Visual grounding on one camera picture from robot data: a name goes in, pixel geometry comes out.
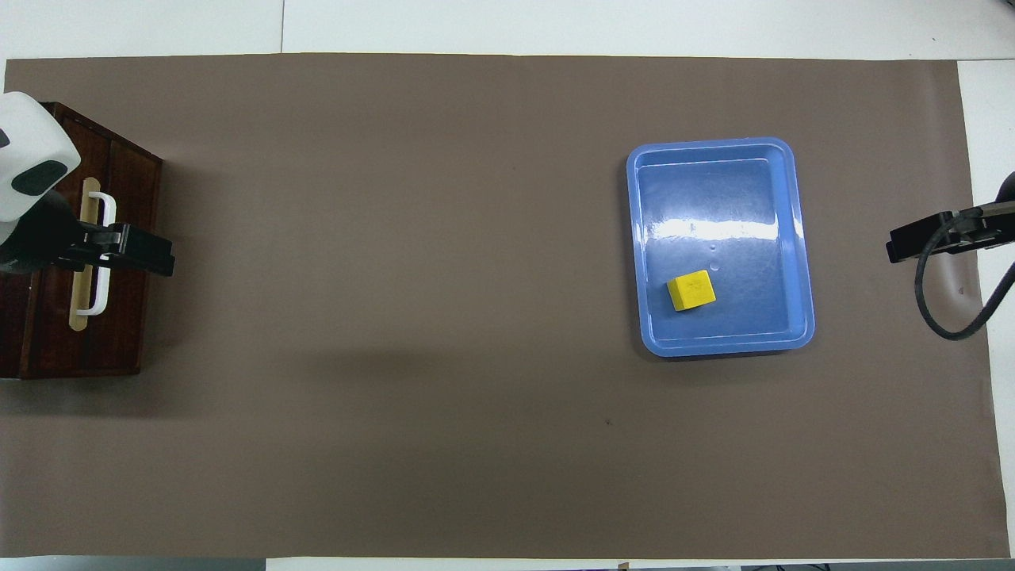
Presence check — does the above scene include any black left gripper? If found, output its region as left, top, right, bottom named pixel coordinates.
left=0, top=194, right=175, bottom=278

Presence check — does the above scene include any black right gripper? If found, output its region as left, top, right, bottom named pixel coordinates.
left=886, top=171, right=1015, bottom=265

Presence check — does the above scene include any wooden drawer with white handle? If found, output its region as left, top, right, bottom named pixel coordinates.
left=32, top=119, right=151, bottom=376

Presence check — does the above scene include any yellow block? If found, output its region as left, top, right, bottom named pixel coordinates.
left=667, top=270, right=717, bottom=312

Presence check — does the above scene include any dark wooden drawer cabinet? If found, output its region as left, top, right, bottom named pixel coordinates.
left=0, top=102, right=163, bottom=380

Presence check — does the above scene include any blue plastic tray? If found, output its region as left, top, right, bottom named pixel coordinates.
left=626, top=137, right=816, bottom=358

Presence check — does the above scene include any brown table mat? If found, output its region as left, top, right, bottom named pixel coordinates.
left=0, top=52, right=1009, bottom=560

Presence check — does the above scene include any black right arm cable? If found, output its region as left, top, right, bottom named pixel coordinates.
left=914, top=202, right=1015, bottom=342

